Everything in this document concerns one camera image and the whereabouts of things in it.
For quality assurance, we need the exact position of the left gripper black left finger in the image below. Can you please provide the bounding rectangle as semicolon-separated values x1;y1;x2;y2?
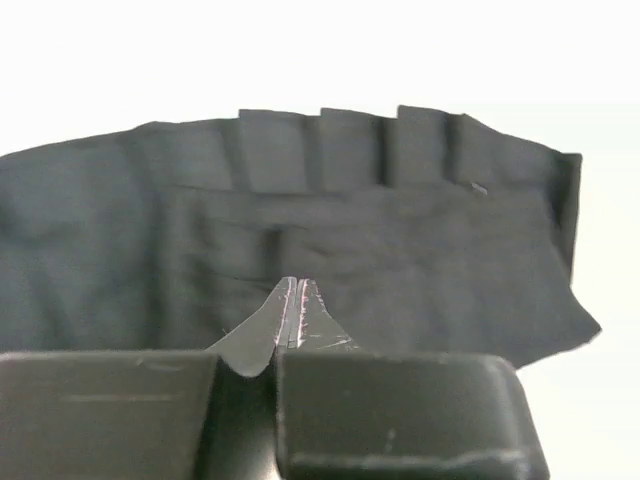
1;277;298;479

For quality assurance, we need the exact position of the black pleated skirt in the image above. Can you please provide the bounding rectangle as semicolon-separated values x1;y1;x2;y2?
1;106;601;367

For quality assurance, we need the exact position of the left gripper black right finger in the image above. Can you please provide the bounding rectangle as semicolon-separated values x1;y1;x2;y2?
275;279;550;479

